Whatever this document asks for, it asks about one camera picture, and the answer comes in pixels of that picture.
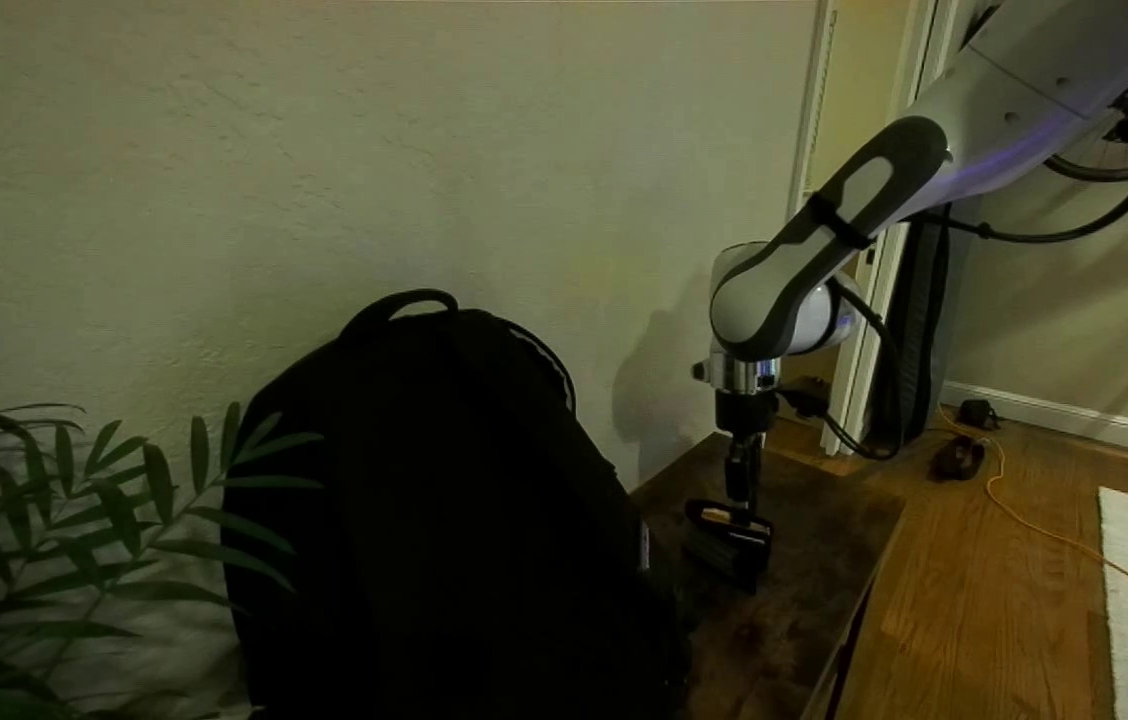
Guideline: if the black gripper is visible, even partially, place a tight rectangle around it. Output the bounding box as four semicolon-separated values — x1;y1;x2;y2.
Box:
714;386;779;532

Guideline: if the black backpack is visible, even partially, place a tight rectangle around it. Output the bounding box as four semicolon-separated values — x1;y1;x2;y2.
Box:
216;283;696;720

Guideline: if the small black floor object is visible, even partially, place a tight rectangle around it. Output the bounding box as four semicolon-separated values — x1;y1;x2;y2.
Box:
927;431;991;487

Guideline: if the tall black padded case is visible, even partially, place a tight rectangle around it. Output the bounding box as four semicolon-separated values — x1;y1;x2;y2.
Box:
861;203;957;452

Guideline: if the black power adapter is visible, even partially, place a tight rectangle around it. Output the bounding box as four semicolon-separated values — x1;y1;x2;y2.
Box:
957;396;1005;437

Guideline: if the white baseboard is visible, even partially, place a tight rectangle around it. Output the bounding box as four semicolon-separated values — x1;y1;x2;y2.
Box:
941;376;1128;472

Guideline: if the green palm plant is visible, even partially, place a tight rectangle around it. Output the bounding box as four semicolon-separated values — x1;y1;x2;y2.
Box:
0;396;330;720

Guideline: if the orange cable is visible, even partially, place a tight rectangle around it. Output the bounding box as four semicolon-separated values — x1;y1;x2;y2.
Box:
979;445;1128;674

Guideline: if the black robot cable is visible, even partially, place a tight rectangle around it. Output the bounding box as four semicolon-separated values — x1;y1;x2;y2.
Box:
776;43;1128;464

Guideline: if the white door frame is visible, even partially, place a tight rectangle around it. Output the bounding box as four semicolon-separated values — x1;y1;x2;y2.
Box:
779;0;979;456

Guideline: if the bicycle with orange frame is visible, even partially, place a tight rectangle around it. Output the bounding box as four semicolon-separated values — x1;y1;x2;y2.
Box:
1041;51;1128;187

